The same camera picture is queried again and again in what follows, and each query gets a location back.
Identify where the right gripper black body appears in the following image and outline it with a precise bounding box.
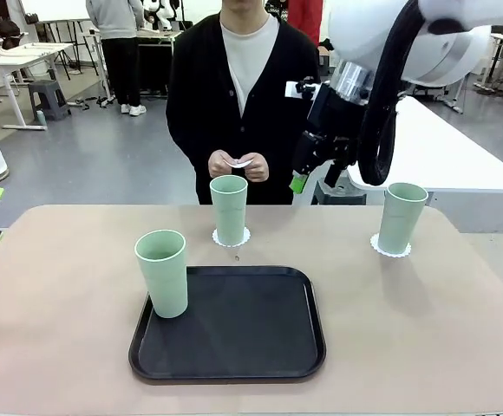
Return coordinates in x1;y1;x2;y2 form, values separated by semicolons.
306;80;368;142

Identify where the light green plastic cup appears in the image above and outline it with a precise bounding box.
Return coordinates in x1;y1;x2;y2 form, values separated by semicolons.
383;182;429;256
209;174;249;246
134;229;189;320

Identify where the white scalloped paper coaster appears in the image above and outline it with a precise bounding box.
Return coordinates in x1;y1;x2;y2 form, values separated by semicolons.
369;232;413;259
212;225;252;248

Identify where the person's left forearm black sleeve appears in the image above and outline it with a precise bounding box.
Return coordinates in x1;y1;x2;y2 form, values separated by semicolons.
262;107;309;174

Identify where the person's right forearm black sleeve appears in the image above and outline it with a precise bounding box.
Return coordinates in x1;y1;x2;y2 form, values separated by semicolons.
166;103;218;168

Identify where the person's left hand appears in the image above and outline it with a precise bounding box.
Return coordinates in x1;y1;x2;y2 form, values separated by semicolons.
243;152;271;183

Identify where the person's right hand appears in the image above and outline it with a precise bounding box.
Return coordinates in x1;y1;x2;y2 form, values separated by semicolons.
207;149;235;179

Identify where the black plastic stool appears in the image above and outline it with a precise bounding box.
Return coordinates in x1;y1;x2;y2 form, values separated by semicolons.
310;179;368;206

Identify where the person in red top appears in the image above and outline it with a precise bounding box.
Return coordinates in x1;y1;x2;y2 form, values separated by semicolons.
286;0;324;44

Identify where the large white table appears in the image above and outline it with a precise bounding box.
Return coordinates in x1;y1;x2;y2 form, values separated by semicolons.
346;94;503;194

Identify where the grey plastic stool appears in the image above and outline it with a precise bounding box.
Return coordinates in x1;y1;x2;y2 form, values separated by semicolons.
27;79;72;121

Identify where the person in black cardigan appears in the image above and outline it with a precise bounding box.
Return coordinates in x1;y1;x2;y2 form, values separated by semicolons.
165;0;322;205

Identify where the white height-adjustable desk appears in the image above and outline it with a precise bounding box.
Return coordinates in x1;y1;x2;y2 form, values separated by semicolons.
0;42;75;131

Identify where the black plastic serving tray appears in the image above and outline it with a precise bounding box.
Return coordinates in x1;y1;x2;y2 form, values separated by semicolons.
127;264;327;385

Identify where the person in grey hoodie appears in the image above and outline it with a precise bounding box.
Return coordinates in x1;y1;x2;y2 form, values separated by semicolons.
85;0;147;117

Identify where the black corrugated cable hose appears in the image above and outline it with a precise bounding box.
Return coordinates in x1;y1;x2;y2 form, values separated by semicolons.
357;0;426;185

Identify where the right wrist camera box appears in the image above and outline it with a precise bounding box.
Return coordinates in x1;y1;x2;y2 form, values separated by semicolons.
284;76;322;100

